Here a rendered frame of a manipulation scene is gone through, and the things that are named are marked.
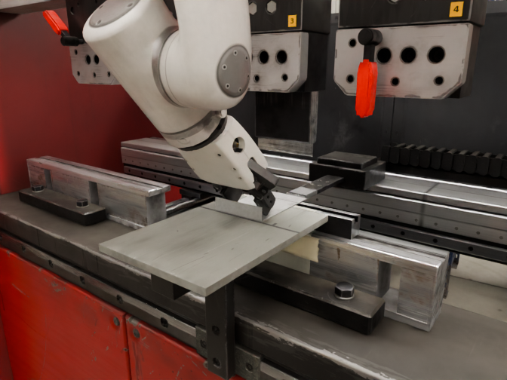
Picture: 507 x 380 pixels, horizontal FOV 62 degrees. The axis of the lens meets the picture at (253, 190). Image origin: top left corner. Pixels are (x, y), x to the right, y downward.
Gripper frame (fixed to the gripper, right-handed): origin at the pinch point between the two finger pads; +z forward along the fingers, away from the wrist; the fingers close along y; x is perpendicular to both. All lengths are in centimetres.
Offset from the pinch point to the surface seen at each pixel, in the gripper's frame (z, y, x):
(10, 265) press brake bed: 17, 69, 25
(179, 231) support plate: -5.6, 2.7, 10.2
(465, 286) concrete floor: 205, -5, -82
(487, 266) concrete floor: 229, -11, -110
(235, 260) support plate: -7.2, -8.7, 12.0
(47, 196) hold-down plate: 10, 62, 7
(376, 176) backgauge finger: 22.0, -7.6, -22.2
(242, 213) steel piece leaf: -0.3, -0.8, 3.0
